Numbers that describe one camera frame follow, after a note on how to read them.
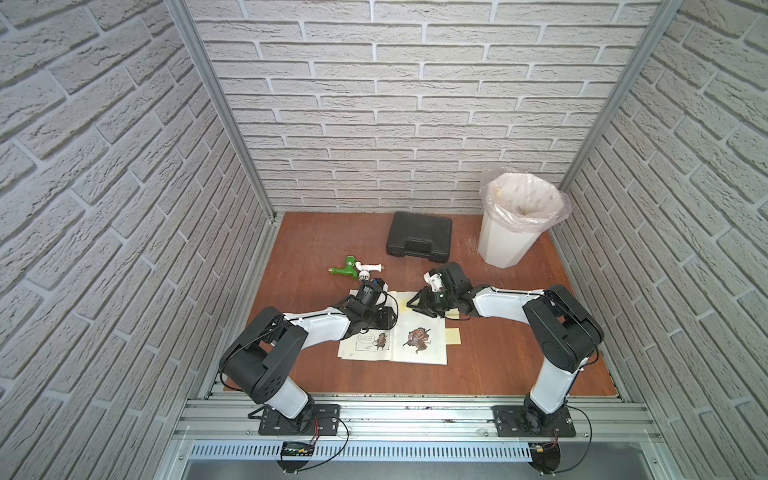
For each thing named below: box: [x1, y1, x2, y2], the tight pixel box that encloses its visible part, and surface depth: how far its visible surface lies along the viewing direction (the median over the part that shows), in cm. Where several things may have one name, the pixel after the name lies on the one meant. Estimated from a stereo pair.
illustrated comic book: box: [337, 290, 447, 365], surface depth 88 cm
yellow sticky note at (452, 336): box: [445, 328, 462, 345], surface depth 89 cm
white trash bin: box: [478, 210, 542, 269], surface depth 96 cm
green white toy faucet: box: [328, 255, 385, 279], surface depth 103 cm
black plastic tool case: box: [386, 211, 453, 264], surface depth 108 cm
